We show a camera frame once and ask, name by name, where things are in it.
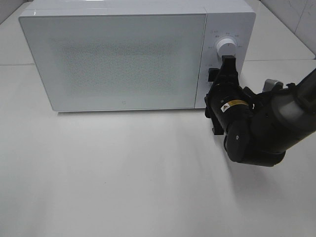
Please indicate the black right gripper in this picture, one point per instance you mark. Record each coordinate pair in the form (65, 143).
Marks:
(225, 101)

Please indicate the white microwave door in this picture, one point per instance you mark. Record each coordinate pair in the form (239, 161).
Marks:
(101, 63)

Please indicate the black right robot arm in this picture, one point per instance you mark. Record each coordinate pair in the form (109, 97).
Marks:
(259, 128)

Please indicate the upper white dial knob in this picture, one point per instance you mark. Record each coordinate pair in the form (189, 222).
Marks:
(226, 46)

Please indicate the white microwave oven body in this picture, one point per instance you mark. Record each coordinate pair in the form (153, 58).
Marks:
(223, 18)

